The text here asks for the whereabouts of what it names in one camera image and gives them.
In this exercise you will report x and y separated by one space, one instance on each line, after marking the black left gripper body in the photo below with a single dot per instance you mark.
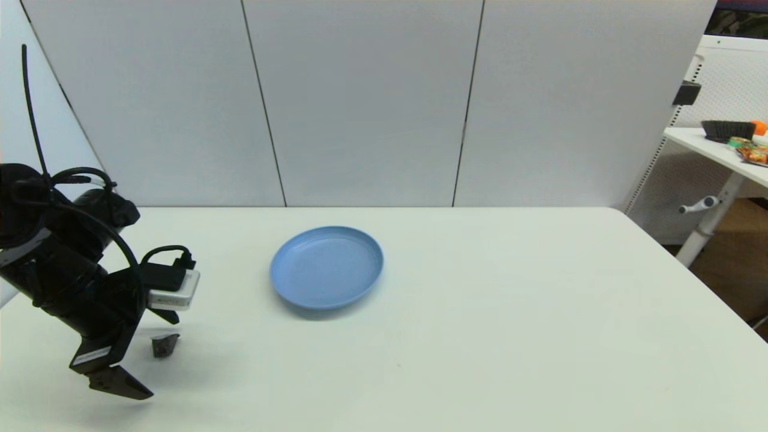
108 336

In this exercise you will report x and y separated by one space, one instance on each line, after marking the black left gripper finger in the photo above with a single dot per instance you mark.
169 317
120 385

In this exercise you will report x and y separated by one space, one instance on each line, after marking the dark coffee capsule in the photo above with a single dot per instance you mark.
164 346

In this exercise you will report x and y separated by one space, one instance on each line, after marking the blue round plate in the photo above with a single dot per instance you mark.
327 267

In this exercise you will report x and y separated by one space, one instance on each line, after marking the white side table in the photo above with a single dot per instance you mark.
702 141

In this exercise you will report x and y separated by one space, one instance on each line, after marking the black clamp box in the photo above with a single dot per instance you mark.
684 95

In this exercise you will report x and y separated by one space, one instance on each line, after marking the black ribbed basket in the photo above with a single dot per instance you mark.
726 130

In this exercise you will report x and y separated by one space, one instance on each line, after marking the green round tin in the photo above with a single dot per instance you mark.
738 143

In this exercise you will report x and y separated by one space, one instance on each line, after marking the orange snack packet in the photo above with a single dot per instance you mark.
755 156

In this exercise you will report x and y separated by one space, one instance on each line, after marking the white pegboard panel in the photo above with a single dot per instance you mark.
729 78

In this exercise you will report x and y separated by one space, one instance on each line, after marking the orange fruit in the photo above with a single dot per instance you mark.
759 128

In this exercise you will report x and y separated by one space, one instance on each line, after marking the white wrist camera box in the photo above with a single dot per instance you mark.
177 294

